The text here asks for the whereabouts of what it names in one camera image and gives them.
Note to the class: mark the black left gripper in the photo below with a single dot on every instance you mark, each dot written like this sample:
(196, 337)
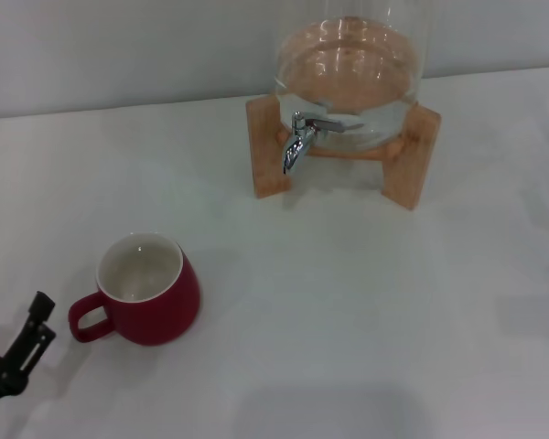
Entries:
(0, 375)

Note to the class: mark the red ceramic cup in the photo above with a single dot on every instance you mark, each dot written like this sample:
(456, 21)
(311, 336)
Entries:
(160, 315)

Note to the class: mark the chrome faucet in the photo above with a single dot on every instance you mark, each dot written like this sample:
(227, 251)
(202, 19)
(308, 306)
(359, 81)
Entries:
(295, 146)

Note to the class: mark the wooden dispenser stand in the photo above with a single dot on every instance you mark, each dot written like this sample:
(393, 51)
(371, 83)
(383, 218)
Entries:
(267, 151)

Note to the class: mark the glass water dispenser jar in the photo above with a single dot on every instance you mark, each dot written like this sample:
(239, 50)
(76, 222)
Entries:
(347, 68)

